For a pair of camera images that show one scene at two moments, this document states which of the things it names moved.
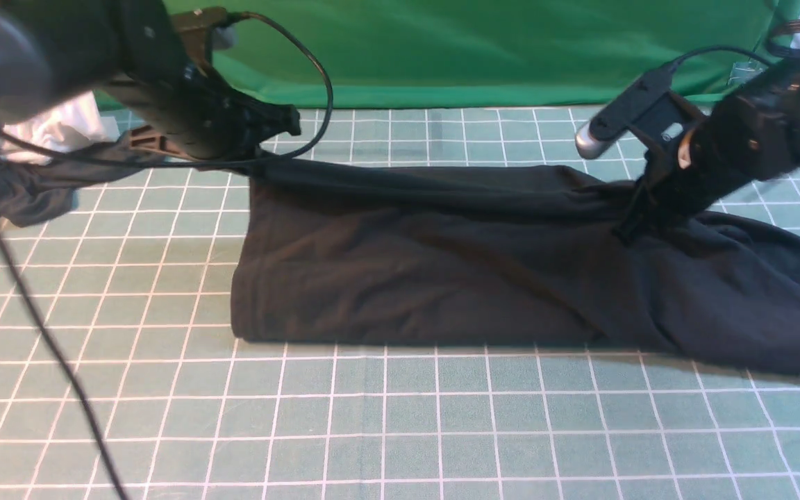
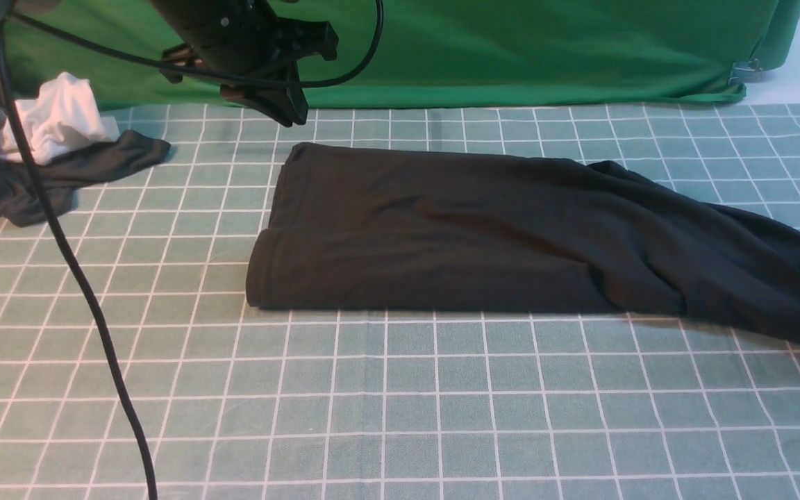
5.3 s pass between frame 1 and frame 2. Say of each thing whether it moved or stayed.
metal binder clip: stayed
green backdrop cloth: stayed
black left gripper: moved
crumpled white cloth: stayed
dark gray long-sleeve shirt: moved
